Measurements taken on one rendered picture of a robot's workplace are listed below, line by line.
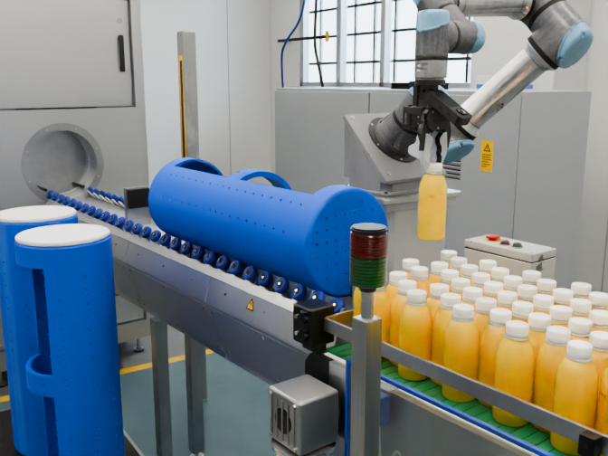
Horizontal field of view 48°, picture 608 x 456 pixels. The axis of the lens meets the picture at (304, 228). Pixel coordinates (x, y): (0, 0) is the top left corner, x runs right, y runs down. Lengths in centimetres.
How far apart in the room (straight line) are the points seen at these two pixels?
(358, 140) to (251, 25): 530
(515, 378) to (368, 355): 26
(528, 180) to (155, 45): 445
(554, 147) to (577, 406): 235
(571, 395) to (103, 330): 146
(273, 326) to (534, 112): 188
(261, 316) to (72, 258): 60
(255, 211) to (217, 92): 537
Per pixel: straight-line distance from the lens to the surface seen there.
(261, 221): 180
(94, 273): 215
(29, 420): 274
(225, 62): 721
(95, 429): 232
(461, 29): 168
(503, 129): 329
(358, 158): 216
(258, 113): 739
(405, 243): 215
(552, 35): 197
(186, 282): 223
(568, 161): 355
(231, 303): 201
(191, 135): 304
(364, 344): 118
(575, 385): 120
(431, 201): 162
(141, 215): 282
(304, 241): 165
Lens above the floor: 150
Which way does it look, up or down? 12 degrees down
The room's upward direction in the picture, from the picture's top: straight up
